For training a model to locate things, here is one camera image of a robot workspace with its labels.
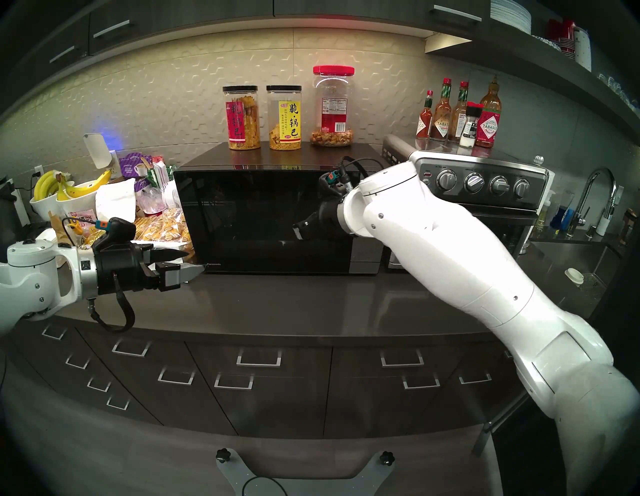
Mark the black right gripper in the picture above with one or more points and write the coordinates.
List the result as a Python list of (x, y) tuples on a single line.
[(325, 217)]

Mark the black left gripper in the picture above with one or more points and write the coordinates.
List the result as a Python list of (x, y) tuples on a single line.
[(120, 270)]

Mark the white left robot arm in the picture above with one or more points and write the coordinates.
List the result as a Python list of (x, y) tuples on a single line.
[(35, 280)]

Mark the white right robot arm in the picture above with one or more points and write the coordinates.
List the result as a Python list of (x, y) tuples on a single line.
[(475, 270)]

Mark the black Panasonic microwave body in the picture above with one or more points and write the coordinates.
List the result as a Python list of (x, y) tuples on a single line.
[(300, 156)]

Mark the white paper napkin on basket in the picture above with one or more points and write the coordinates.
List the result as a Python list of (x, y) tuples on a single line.
[(170, 245)]

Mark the clear bag of madeleines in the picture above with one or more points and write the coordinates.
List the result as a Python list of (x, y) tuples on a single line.
[(165, 227)]

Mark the red cup with plastic wrap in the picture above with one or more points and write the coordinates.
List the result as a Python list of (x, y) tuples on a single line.
[(151, 202)]

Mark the white plastic forks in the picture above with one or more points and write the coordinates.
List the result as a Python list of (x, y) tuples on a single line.
[(171, 195)]

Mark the large white paper napkin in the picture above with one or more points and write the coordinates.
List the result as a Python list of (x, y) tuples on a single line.
[(115, 200)]

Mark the colourful sachet packets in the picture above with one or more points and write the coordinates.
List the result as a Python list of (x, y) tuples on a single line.
[(161, 172)]

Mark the pink Korean snack pack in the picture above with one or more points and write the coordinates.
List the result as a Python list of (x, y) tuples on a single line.
[(85, 217)]

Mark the snack jar with yellow label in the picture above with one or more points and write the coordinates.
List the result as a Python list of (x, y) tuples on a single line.
[(284, 125)]

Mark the purple snack bag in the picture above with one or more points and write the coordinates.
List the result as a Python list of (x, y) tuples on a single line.
[(132, 165)]

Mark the yellow banana bunch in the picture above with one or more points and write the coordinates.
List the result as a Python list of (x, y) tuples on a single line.
[(85, 189)]

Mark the snack jar with red label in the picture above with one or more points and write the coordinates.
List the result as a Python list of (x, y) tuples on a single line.
[(242, 125)]

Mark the clear jar with red lid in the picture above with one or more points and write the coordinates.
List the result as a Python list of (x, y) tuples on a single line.
[(332, 115)]

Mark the brown paper snack bag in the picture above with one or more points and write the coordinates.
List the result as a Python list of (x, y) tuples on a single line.
[(59, 227)]

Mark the greenish banana bunch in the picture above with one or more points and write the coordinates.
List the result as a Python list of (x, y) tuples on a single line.
[(44, 185)]

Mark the small red Tabasco bottle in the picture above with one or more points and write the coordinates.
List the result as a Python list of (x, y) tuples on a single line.
[(424, 125)]

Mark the dark wood drawer cabinet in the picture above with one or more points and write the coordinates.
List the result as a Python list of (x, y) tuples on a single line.
[(280, 400)]

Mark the black coffee machine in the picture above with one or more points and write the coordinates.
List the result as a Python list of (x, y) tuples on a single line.
[(10, 215)]

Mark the orange-brown Tabasco bottle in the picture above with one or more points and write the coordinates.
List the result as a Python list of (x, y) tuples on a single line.
[(441, 125)]

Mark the green Tabasco bottle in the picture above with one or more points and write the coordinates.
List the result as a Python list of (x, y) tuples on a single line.
[(457, 120)]

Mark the black base knob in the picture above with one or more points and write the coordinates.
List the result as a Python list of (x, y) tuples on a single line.
[(223, 455), (387, 458)]

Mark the white shaker with red cap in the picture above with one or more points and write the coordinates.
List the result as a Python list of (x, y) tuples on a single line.
[(470, 130)]

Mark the stainless steel toaster oven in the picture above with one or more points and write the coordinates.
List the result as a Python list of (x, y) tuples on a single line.
[(490, 175)]

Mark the large Tabasco bottle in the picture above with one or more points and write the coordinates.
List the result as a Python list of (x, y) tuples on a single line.
[(488, 127)]

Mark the yellowish clear soap bottle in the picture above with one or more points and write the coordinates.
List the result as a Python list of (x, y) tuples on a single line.
[(545, 212)]

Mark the blue dish soap bottle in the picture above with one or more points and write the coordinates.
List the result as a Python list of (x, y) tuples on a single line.
[(566, 219)]

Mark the small white round dish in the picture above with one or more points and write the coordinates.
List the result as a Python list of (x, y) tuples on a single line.
[(574, 275)]

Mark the stack of white plates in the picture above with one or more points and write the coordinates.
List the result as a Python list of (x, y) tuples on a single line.
[(510, 15)]

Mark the chrome kitchen faucet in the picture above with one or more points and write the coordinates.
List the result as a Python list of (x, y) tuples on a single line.
[(602, 170)]

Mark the black dishwasher front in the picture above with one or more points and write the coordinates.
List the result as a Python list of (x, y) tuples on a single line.
[(525, 450)]

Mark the stack of red cups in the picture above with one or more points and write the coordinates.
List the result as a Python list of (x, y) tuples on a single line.
[(565, 37)]

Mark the stack of white cups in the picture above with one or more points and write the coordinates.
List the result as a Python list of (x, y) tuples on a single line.
[(582, 50)]

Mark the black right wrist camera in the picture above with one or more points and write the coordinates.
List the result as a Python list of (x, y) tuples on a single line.
[(332, 182)]

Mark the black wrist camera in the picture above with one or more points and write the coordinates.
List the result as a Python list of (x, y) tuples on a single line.
[(332, 182), (117, 231)]

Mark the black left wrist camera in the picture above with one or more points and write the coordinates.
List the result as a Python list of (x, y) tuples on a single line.
[(117, 231)]

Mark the white wall plug-in device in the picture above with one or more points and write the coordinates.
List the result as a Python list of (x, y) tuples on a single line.
[(97, 150)]

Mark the dark wood wall cabinet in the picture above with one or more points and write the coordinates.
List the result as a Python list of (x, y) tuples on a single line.
[(175, 15)]

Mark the dark wooden wall shelf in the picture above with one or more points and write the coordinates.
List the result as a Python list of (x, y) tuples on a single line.
[(525, 60)]

